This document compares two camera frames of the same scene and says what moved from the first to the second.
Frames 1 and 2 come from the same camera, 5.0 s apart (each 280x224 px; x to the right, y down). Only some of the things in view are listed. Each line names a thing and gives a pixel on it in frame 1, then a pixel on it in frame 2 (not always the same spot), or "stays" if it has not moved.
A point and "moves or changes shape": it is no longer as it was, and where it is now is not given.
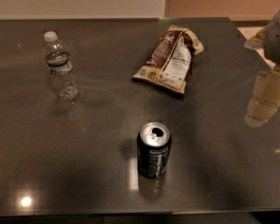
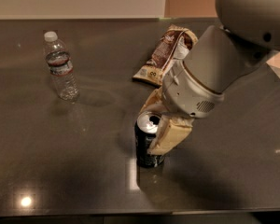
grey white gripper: (278, 41) -> (187, 91)
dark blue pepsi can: (153, 149) moves or changes shape
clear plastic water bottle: (59, 61) stays
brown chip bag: (170, 64) stays
